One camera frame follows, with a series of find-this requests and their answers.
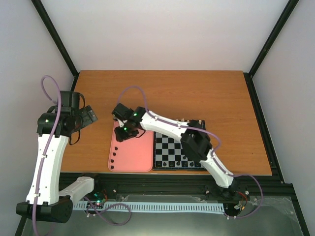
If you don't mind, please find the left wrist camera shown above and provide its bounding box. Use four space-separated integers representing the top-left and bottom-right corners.
61 91 86 112

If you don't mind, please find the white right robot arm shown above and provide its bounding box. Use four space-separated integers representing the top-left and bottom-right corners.
112 103 238 193

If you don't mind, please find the light blue cable duct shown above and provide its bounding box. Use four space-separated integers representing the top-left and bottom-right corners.
73 201 224 214

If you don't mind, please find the black aluminium frame rail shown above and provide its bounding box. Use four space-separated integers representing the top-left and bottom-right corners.
59 173 295 205

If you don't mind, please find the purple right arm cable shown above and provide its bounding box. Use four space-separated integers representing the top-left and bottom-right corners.
117 85 263 219

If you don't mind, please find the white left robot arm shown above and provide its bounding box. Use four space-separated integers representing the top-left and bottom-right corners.
16 106 102 223

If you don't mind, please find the black white chess board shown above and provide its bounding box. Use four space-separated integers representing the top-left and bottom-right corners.
153 132 206 171

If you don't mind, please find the pink plastic tray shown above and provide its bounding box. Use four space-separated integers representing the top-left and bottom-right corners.
108 131 154 173

